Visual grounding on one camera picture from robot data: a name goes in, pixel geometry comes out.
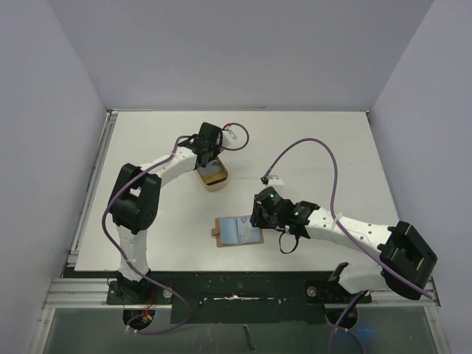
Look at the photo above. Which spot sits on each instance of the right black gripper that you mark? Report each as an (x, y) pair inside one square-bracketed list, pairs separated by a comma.
[(258, 217)]

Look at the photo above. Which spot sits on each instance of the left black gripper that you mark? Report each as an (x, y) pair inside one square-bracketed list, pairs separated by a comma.
[(217, 148)]

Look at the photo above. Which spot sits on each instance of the silver VIP card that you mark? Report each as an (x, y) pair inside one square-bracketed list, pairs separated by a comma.
[(246, 233)]

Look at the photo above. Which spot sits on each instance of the tan leather card holder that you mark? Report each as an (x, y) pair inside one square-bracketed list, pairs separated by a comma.
[(236, 231)]

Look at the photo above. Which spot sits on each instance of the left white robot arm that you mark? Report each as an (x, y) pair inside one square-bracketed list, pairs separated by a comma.
[(134, 201)]

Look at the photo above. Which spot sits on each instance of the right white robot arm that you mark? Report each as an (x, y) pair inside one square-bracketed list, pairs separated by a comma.
[(403, 261)]

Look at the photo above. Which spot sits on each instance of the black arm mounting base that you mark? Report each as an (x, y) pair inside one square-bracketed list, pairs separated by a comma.
[(236, 297)]

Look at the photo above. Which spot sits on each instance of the yellow card tray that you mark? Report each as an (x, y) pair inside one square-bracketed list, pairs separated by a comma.
[(214, 176)]

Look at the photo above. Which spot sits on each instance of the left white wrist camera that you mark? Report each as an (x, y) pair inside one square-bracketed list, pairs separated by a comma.
[(228, 137)]

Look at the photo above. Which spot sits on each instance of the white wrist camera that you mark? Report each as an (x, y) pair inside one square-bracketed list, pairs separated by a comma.
[(228, 137), (272, 180)]

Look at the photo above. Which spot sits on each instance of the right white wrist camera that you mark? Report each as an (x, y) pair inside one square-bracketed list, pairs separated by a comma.
[(272, 180)]

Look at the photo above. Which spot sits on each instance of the aluminium frame rail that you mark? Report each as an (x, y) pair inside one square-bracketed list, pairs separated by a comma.
[(108, 128)]

